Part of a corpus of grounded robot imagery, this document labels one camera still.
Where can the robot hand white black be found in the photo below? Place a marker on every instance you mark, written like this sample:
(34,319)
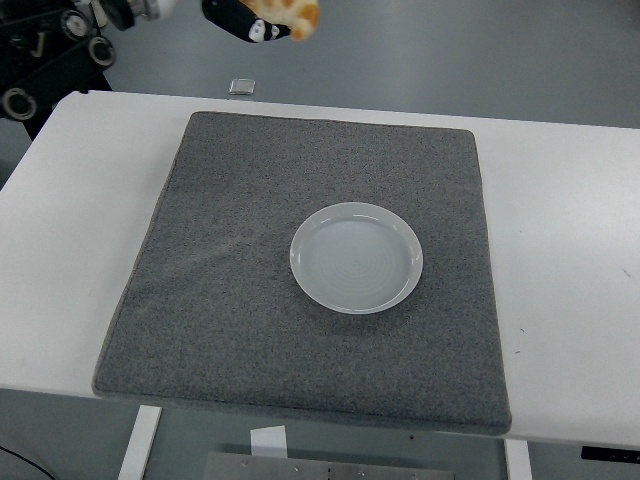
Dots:
(235,20)

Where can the croissant bread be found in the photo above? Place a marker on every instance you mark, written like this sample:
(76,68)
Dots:
(302,15)

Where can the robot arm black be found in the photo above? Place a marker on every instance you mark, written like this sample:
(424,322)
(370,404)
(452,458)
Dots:
(50,55)

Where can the round grey plate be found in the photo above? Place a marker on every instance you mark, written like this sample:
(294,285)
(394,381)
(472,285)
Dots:
(356,260)

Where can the silver square floor socket cover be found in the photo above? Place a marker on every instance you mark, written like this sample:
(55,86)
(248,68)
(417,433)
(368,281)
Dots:
(242,86)

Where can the grey felt mat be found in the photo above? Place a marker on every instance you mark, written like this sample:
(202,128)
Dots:
(250,325)

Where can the white table leg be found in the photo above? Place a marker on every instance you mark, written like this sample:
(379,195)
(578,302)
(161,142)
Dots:
(140,445)
(517,462)

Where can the black control box under table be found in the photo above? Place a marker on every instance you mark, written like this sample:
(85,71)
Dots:
(610,453)

